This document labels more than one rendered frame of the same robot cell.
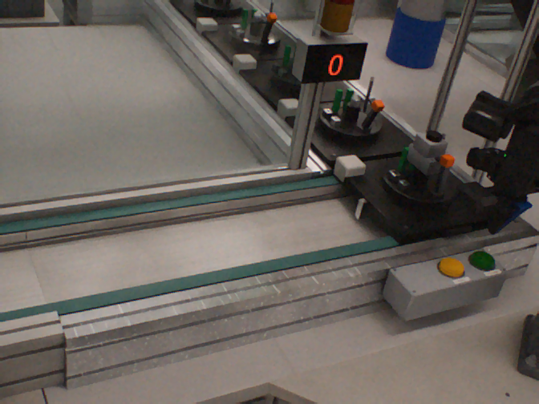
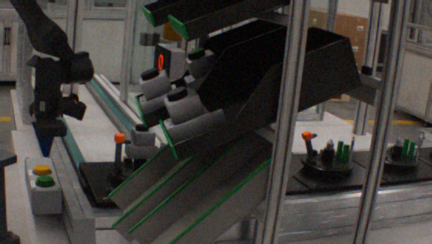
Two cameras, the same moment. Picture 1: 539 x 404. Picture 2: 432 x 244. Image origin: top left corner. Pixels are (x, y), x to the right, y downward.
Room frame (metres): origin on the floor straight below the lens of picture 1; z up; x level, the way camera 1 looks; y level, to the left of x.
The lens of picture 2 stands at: (1.54, -1.43, 1.44)
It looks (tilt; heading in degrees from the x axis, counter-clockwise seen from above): 15 degrees down; 99
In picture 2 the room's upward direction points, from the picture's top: 6 degrees clockwise
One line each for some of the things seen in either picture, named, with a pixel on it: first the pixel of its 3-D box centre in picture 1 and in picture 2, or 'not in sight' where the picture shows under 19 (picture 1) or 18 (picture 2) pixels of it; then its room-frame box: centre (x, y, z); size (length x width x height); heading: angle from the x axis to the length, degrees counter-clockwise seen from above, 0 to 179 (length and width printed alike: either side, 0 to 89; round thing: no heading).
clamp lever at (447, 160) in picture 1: (440, 171); (122, 150); (1.17, -0.30, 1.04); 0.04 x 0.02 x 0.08; 32
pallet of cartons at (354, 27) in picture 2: not in sight; (324, 44); (1.77, 7.31, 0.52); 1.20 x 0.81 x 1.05; 119
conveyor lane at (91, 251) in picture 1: (271, 231); (118, 158); (1.07, -0.01, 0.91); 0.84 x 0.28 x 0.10; 122
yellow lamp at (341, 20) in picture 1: (337, 14); (173, 29); (1.21, -0.05, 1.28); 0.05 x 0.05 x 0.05
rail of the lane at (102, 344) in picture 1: (331, 288); (57, 161); (0.93, -0.13, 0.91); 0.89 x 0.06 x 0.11; 122
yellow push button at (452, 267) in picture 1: (451, 268); (42, 171); (0.98, -0.32, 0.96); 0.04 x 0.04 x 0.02
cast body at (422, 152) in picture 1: (426, 147); (145, 140); (1.22, -0.27, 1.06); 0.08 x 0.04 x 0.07; 32
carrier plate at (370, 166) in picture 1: (415, 193); (139, 182); (1.21, -0.28, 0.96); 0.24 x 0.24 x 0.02; 32
